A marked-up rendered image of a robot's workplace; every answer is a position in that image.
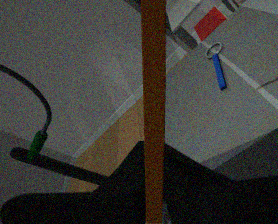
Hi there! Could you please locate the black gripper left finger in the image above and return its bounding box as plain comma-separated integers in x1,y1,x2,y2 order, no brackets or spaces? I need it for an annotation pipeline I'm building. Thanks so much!
0,141,146,224

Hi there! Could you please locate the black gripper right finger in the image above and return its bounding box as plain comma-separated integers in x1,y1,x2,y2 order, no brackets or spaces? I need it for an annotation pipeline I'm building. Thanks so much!
163,143,278,224

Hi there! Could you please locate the blue wand with grey loop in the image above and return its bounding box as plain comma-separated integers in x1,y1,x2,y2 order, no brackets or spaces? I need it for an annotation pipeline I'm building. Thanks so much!
205,42,227,90

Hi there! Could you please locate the grey loop with orange handle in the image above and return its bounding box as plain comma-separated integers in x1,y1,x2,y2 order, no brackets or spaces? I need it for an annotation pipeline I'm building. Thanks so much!
141,0,166,224

